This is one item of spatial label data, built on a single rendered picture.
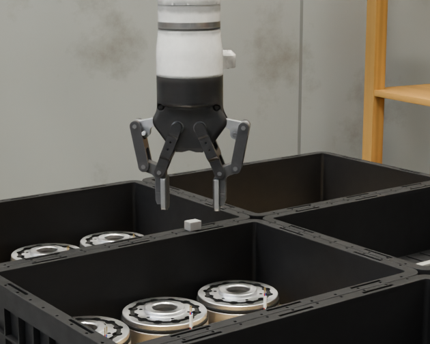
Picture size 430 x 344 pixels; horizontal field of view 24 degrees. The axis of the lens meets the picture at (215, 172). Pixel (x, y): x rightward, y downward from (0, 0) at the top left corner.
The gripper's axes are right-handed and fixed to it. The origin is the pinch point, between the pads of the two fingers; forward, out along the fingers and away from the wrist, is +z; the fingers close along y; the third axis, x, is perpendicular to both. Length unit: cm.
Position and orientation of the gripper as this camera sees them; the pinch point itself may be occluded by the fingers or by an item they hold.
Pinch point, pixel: (190, 196)
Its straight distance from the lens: 114.8
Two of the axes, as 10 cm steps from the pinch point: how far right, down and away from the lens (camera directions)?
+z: 0.1, 9.8, 2.1
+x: 1.2, -2.1, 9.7
